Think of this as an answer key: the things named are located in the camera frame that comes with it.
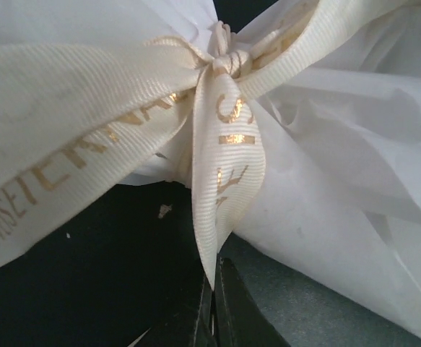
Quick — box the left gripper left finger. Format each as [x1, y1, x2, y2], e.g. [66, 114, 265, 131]
[190, 275, 217, 347]

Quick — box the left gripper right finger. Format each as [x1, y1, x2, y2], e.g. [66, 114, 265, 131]
[215, 257, 289, 347]

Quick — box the white wrapping paper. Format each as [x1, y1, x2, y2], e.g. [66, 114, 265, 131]
[0, 0, 421, 345]

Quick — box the cream ribbon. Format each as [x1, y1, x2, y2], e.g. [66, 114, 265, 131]
[0, 0, 334, 293]

